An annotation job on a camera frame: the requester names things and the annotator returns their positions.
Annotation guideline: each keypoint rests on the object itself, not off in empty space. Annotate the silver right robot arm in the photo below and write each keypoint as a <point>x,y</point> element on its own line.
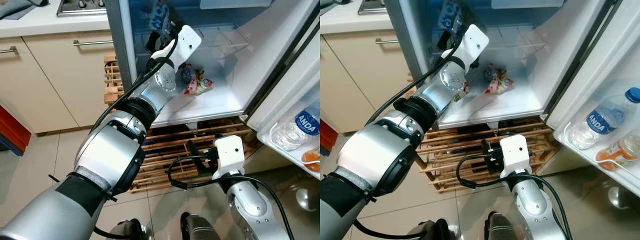
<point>250,205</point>
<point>532,205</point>

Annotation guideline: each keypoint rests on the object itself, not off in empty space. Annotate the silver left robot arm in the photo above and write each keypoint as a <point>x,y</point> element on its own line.
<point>375,155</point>
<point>107,150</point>

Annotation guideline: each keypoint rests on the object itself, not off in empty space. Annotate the small grey fridge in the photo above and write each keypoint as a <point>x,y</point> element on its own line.
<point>510,102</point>
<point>225,100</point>

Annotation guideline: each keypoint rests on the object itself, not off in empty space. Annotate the grey fridge door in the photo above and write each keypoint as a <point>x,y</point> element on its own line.
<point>285,85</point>
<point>590,65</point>

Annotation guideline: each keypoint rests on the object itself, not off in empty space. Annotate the wooden wine rack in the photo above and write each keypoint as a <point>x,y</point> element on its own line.
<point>450,145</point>
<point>165,145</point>

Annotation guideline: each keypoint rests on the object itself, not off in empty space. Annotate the yellow snack packet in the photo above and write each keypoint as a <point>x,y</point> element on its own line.
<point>500,85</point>
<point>200,85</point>

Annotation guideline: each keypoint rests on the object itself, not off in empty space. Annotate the robot right leg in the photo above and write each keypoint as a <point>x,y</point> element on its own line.
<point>500,230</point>
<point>200,230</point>

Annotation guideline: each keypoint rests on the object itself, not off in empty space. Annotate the robot leg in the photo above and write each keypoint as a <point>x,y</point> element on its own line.
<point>125,231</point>
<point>427,231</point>
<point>200,230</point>
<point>500,230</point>

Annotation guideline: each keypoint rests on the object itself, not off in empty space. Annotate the robot left leg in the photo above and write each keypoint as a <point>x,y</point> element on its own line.
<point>427,231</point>
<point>125,231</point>

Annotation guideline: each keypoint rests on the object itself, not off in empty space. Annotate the blue label water bottle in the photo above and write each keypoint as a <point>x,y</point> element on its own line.
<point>305,122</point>
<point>602,120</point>

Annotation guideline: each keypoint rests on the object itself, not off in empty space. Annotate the orange label drink bottle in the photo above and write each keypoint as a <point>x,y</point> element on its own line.
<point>620,152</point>
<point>312,157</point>

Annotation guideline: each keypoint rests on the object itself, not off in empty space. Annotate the grey cloth mat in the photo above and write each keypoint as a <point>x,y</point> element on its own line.
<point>20,7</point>
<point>332,3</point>

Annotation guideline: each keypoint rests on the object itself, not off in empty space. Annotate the red orange storage box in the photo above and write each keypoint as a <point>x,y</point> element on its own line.
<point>327,135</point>
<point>12,127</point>

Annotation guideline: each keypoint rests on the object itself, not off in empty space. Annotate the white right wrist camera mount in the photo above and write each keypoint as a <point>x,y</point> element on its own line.
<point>229,152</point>
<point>515,152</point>

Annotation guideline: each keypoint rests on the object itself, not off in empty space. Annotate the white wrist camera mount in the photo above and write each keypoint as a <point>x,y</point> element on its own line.
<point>475,42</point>
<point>229,152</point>
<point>187,42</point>
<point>515,152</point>

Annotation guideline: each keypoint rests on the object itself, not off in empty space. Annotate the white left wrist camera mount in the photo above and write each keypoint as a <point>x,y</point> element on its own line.
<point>187,42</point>
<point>475,42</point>

